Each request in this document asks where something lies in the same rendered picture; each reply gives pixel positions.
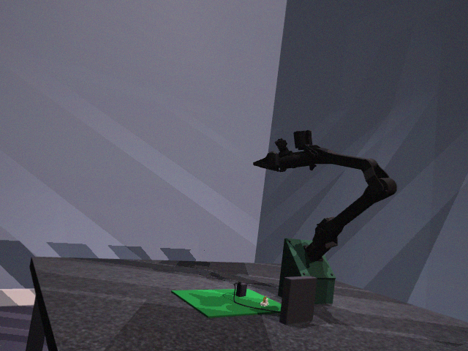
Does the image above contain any green circuit board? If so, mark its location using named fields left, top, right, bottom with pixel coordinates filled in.
left=171, top=289, right=281, bottom=318

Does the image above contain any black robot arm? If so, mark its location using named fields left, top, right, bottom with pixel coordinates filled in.
left=293, top=130, right=397, bottom=261

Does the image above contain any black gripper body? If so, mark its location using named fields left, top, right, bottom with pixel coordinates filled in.
left=268, top=151, right=297, bottom=172

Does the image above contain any black cable with plug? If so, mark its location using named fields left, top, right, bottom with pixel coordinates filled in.
left=233, top=282, right=278, bottom=312

